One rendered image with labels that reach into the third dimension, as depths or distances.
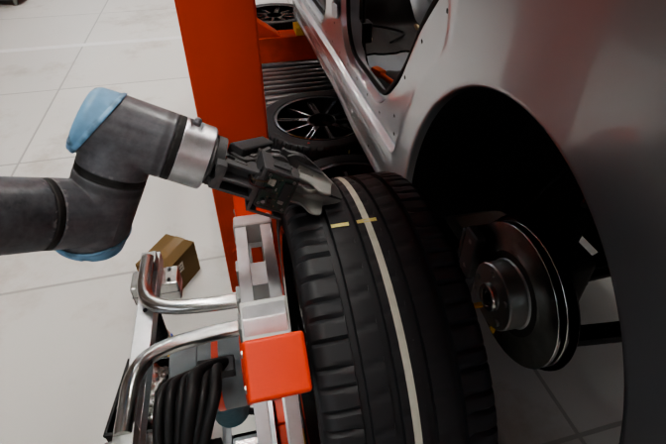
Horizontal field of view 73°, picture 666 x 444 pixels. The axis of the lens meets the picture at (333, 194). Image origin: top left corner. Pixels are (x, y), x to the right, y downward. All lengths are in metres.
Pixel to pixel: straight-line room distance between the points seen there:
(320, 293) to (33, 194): 0.36
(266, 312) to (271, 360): 0.10
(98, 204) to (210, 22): 0.52
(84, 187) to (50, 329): 1.74
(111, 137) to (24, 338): 1.83
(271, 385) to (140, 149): 0.32
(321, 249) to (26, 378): 1.74
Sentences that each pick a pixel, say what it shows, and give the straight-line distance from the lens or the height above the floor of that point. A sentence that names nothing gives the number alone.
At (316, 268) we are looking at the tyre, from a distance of 0.63.
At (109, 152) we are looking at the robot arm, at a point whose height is 1.34.
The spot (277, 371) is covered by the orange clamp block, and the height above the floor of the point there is 1.14.
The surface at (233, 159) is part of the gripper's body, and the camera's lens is 0.66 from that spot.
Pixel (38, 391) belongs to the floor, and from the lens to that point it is 2.17.
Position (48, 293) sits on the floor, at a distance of 2.51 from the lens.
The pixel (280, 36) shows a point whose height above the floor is 0.68.
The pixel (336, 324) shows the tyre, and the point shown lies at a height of 1.14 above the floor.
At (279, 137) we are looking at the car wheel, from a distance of 2.27.
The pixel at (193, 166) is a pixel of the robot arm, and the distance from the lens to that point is 0.61.
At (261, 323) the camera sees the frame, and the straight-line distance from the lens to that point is 0.65.
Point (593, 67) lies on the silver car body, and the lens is 0.65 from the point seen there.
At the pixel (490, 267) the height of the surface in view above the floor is 0.91.
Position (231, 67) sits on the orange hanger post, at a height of 1.24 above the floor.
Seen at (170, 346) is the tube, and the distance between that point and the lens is 0.79.
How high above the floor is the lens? 1.63
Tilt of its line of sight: 37 degrees down
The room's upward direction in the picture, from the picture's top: straight up
